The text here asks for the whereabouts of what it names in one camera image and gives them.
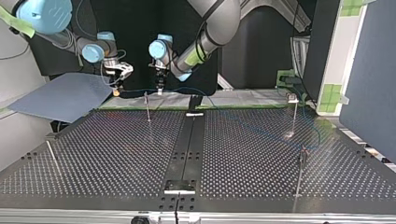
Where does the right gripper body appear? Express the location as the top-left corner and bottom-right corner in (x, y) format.
(106, 70), (125, 90)

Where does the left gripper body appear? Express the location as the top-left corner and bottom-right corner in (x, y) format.
(154, 68), (171, 90)

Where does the connector holder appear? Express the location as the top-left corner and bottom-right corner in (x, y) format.
(185, 94), (205, 118)

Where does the grey board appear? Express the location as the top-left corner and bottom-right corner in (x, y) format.
(7, 72), (115, 124)

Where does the black panel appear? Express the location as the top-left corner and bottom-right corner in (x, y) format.
(27, 0), (219, 100)

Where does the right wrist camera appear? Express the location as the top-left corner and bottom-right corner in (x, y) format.
(104, 60), (134, 80)

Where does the black cable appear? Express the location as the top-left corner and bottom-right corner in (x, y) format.
(74, 0), (98, 41)

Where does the metal post with orange clip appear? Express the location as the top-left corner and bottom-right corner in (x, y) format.
(293, 145), (310, 199)

